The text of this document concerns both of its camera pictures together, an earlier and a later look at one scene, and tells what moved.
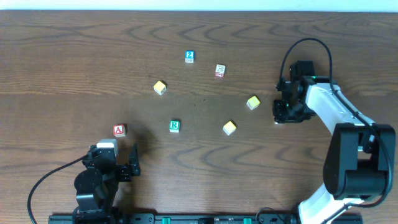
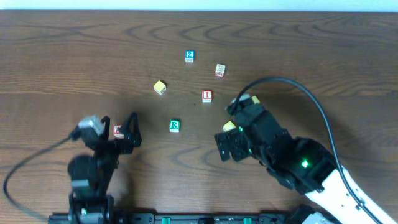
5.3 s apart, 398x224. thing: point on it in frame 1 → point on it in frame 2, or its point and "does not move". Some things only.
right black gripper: x=282 y=109 → x=241 y=123
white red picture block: x=220 y=70 does not move
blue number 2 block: x=189 y=55 does not move
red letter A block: x=119 y=130 does not move
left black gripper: x=117 y=171 → x=115 y=145
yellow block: x=160 y=88 does not move
